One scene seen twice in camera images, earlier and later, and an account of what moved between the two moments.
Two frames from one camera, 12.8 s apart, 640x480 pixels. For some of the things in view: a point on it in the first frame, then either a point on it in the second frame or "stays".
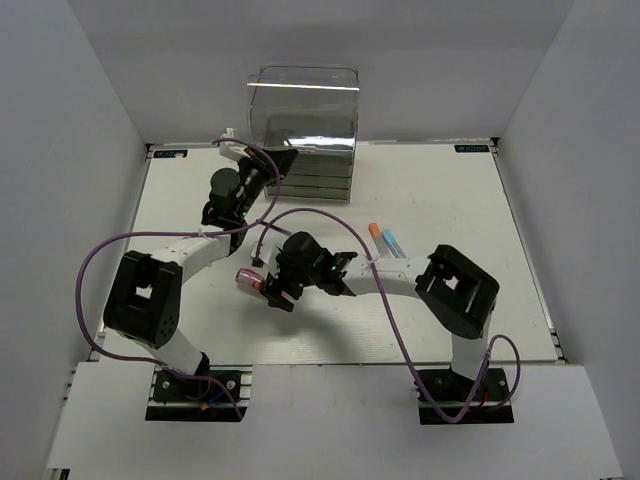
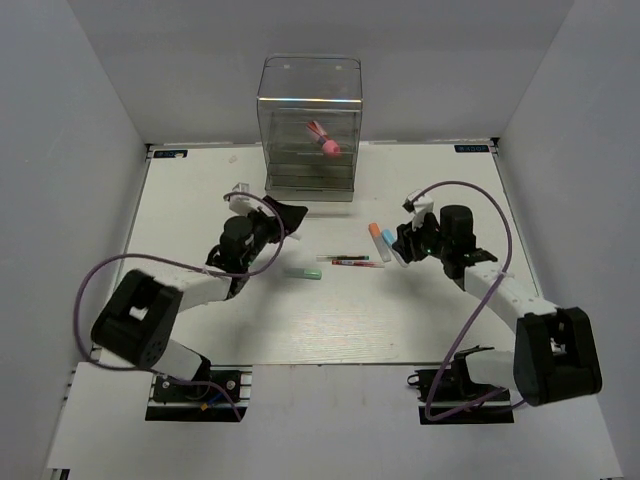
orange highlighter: (380, 240) stays
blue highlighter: (393, 243) stays
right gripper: (277, 283) to (409, 236)
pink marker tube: (250, 279) to (330, 147)
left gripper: (283, 159) to (290, 215)
